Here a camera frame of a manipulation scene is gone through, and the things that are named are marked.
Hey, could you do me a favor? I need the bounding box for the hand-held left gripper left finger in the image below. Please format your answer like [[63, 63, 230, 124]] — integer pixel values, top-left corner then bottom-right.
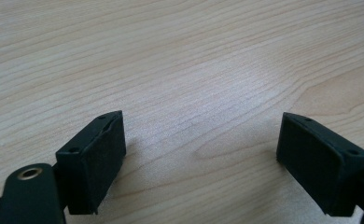
[[55, 110, 127, 216]]

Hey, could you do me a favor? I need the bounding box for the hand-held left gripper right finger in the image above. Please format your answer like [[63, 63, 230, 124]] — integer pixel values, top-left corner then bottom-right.
[[275, 111, 364, 217]]

